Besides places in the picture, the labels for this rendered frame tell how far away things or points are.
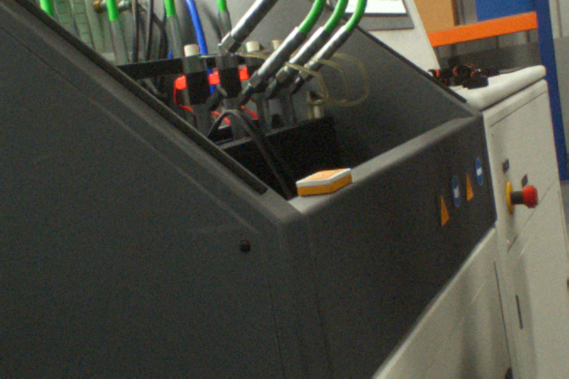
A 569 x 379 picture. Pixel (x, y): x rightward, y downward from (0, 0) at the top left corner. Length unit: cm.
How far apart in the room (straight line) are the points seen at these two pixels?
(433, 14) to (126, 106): 564
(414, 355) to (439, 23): 546
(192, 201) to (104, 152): 8
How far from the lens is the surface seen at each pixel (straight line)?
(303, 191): 64
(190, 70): 94
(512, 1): 613
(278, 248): 54
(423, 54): 183
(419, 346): 80
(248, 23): 91
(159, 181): 58
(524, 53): 728
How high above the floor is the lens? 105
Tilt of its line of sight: 6 degrees down
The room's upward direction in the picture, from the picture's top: 9 degrees counter-clockwise
